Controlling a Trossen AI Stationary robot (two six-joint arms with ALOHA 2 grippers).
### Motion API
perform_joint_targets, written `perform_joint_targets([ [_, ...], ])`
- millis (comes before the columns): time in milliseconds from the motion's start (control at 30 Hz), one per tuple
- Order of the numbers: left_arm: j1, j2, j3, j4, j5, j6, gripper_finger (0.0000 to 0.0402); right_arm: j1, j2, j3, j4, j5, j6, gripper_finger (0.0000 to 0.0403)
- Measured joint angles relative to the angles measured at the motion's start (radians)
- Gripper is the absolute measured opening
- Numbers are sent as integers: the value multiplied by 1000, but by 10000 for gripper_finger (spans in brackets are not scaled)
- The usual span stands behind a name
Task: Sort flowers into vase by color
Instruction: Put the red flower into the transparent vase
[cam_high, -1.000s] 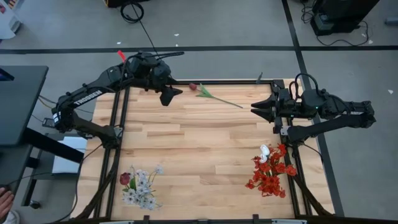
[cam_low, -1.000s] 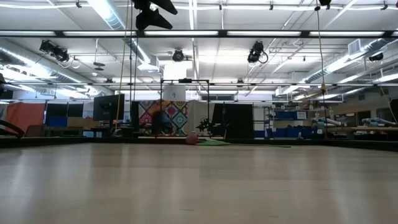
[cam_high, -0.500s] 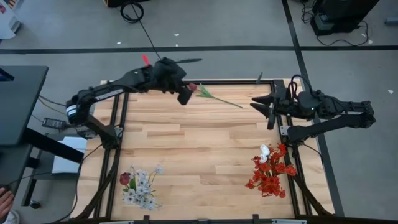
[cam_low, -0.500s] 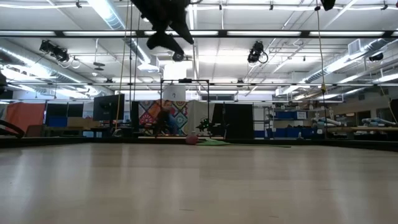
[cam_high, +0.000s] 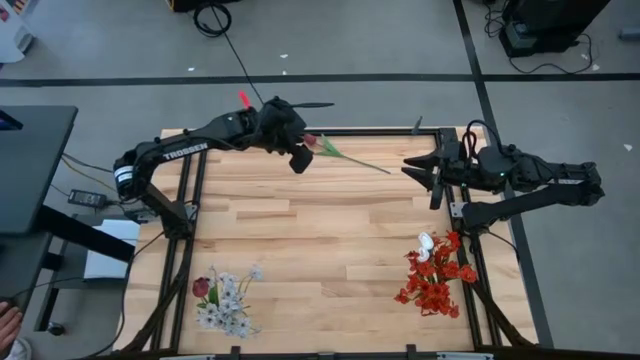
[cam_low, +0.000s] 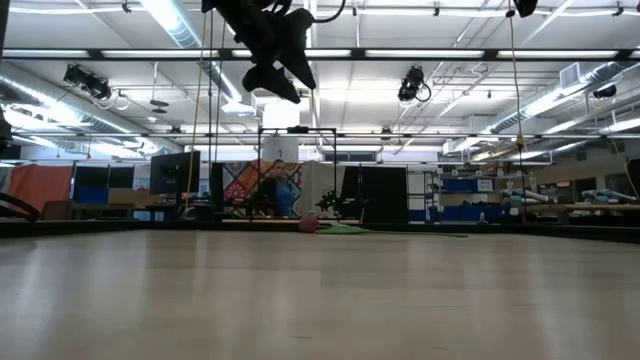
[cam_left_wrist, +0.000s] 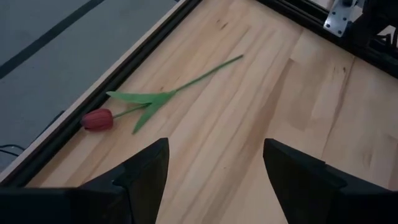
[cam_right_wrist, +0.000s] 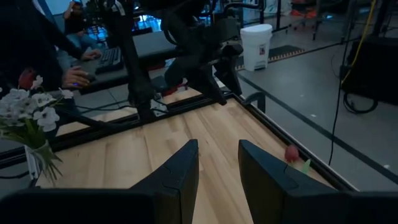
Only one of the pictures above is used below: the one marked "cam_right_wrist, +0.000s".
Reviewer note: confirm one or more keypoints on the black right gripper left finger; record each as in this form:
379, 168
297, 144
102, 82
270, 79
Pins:
174, 193

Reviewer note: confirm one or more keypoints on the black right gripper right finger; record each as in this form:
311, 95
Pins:
273, 199

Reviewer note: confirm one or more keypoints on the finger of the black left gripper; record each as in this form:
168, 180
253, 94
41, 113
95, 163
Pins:
230, 71
199, 79

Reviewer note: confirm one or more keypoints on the white artificial flower bunch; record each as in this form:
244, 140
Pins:
15, 99
46, 118

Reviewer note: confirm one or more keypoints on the dark red artificial tulip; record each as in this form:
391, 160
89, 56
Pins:
26, 79
291, 154

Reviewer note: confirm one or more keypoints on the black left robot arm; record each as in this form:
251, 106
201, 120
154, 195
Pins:
136, 62

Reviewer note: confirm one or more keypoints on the clear glass vase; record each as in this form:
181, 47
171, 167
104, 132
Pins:
32, 161

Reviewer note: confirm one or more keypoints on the small red object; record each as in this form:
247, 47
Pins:
174, 91

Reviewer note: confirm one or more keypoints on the white trash bin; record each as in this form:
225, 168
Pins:
256, 46

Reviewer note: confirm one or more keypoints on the black office desk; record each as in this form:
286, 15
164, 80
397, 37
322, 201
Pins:
155, 43

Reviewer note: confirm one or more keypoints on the lit computer monitor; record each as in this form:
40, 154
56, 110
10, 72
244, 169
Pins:
149, 22

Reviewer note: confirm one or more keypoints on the black computer keyboard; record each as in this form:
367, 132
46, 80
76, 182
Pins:
109, 60

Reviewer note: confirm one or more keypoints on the person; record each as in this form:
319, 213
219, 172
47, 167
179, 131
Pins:
31, 40
76, 25

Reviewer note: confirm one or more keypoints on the black cabinet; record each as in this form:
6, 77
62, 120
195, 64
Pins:
373, 68

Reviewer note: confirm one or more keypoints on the black aluminium table frame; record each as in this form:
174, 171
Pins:
186, 107

